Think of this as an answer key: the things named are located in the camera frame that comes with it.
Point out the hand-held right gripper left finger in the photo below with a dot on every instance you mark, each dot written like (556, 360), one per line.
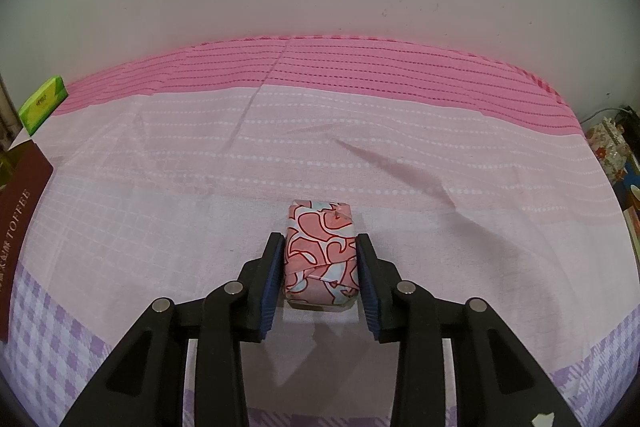
(272, 287)

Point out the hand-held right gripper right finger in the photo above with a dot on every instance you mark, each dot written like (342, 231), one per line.
(369, 292)

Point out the pink patterned block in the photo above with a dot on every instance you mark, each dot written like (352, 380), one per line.
(320, 252)

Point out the gold tin box maroon sides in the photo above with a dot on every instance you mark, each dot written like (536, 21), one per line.
(17, 227)

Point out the pink and purple checked sheet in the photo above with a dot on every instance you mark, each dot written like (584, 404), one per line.
(400, 147)

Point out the floral patterned box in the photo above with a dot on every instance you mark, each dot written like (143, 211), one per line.
(607, 147)

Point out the green tissue box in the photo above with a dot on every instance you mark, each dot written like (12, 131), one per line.
(42, 102)

